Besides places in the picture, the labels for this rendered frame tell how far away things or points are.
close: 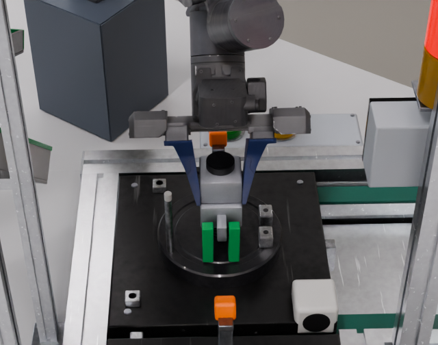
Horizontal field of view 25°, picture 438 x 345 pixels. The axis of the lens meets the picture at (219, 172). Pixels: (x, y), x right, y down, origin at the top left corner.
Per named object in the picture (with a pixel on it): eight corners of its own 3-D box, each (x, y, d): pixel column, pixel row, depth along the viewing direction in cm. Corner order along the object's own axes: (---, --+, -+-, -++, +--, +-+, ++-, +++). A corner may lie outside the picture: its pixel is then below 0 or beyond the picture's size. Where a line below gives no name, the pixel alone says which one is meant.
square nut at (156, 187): (152, 184, 120) (152, 178, 120) (166, 184, 120) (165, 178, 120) (152, 193, 119) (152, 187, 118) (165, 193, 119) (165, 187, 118)
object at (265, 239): (258, 235, 111) (258, 225, 110) (271, 235, 111) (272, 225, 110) (259, 248, 109) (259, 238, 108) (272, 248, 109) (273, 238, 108)
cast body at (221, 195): (199, 189, 111) (198, 140, 107) (239, 187, 112) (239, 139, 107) (201, 242, 105) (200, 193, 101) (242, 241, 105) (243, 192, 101)
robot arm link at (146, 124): (130, 60, 107) (126, 57, 101) (303, 56, 108) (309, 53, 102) (132, 137, 108) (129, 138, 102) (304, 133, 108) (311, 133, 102)
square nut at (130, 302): (125, 296, 107) (124, 289, 106) (140, 296, 107) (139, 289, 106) (124, 307, 105) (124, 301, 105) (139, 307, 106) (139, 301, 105)
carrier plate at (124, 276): (120, 187, 123) (118, 174, 122) (313, 183, 123) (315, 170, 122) (109, 339, 105) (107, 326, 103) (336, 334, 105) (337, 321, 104)
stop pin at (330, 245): (321, 263, 116) (324, 238, 114) (332, 263, 116) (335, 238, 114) (323, 272, 115) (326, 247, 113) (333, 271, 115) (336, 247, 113)
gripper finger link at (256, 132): (188, 122, 107) (188, 122, 103) (273, 120, 107) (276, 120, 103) (189, 139, 107) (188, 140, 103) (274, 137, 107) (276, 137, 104)
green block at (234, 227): (228, 254, 109) (228, 221, 105) (239, 254, 109) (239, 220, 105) (228, 262, 108) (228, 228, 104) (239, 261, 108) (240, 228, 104)
